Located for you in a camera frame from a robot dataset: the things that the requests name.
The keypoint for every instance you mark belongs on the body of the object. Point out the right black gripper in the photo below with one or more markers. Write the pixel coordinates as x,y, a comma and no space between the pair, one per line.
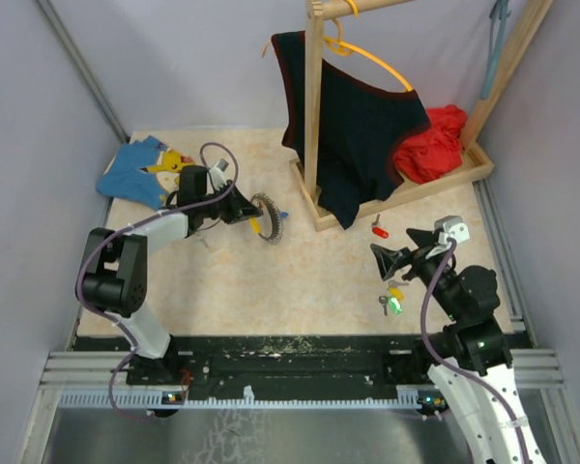
389,260

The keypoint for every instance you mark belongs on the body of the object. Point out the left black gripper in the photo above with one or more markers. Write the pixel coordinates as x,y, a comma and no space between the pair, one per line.
240,208

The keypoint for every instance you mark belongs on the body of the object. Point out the large keyring with keys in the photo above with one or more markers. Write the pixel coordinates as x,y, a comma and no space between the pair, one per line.
269,226

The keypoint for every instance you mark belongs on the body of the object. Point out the red tag key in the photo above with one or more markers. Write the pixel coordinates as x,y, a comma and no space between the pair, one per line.
378,230

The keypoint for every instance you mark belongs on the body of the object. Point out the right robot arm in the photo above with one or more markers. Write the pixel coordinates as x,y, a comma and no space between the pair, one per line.
463,350

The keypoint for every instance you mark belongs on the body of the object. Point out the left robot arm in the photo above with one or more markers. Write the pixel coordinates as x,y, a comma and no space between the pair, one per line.
113,277

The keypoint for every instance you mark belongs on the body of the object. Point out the yellow tag key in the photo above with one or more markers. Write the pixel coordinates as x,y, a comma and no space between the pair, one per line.
396,288

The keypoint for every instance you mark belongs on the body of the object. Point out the green tag key right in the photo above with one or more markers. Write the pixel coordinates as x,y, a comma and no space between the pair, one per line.
389,305

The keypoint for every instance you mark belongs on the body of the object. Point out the wooden clothes rack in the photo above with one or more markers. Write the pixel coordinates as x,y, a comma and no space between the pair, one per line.
477,166

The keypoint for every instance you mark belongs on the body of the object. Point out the blue pikachu shirt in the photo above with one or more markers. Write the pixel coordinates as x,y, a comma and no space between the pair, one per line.
144,171

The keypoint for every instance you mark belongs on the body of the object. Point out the red crumpled cloth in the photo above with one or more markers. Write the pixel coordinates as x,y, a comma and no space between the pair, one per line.
430,155

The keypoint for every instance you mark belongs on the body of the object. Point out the dark navy tank top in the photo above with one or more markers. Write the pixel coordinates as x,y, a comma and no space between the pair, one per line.
361,127

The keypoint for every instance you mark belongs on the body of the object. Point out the yellow clothes hanger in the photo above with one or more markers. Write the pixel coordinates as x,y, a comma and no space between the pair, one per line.
362,53

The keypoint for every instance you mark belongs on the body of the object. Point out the blue clothes hanger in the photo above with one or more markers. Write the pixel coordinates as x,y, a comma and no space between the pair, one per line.
498,24

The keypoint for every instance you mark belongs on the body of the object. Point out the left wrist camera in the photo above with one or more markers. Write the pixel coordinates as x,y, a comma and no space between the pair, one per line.
217,174

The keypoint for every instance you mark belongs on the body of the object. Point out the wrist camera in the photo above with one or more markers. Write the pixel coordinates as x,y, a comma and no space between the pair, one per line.
451,228
217,174

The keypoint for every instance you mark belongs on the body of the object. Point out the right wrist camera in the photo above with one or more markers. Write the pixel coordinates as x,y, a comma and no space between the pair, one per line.
451,228

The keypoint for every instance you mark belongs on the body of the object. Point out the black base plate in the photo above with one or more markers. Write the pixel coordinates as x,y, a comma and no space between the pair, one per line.
286,368

